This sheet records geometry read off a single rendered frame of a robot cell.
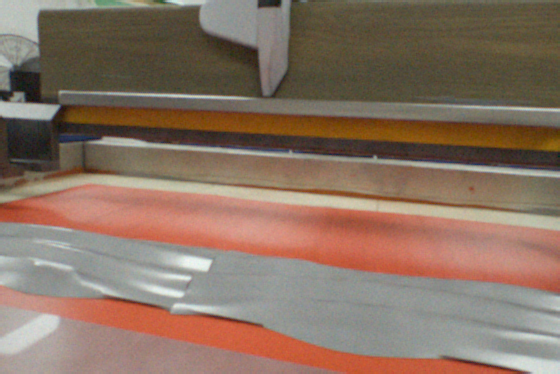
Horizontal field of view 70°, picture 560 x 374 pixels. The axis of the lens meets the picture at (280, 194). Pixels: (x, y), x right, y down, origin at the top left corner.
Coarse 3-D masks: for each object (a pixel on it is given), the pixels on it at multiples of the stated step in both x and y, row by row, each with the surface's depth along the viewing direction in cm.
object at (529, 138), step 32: (192, 128) 31; (224, 128) 30; (256, 128) 29; (288, 128) 29; (320, 128) 28; (352, 128) 28; (384, 128) 27; (416, 128) 27; (448, 128) 26; (480, 128) 26; (512, 128) 25; (544, 128) 25
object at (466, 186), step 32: (64, 160) 42; (96, 160) 45; (128, 160) 44; (160, 160) 43; (192, 160) 42; (224, 160) 41; (256, 160) 40; (288, 160) 39; (320, 160) 38; (352, 160) 38; (384, 160) 39; (320, 192) 39; (352, 192) 38; (384, 192) 37; (416, 192) 37; (448, 192) 36; (480, 192) 35; (512, 192) 35; (544, 192) 34
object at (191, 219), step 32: (64, 192) 35; (96, 192) 35; (128, 192) 36; (160, 192) 37; (64, 224) 26; (96, 224) 26; (128, 224) 26; (160, 224) 27; (192, 224) 27; (224, 224) 27; (256, 224) 28; (0, 288) 16; (0, 320) 14; (32, 320) 14; (64, 320) 14; (96, 320) 14; (128, 320) 14; (160, 320) 15; (0, 352) 12; (32, 352) 12; (64, 352) 12; (96, 352) 12
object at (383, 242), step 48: (288, 240) 24; (336, 240) 25; (384, 240) 25; (432, 240) 26; (480, 240) 26; (528, 240) 27; (144, 336) 13; (192, 336) 14; (240, 336) 14; (288, 336) 14
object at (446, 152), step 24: (216, 144) 31; (240, 144) 30; (264, 144) 29; (288, 144) 29; (312, 144) 29; (336, 144) 28; (360, 144) 28; (384, 144) 27; (408, 144) 27; (432, 144) 26
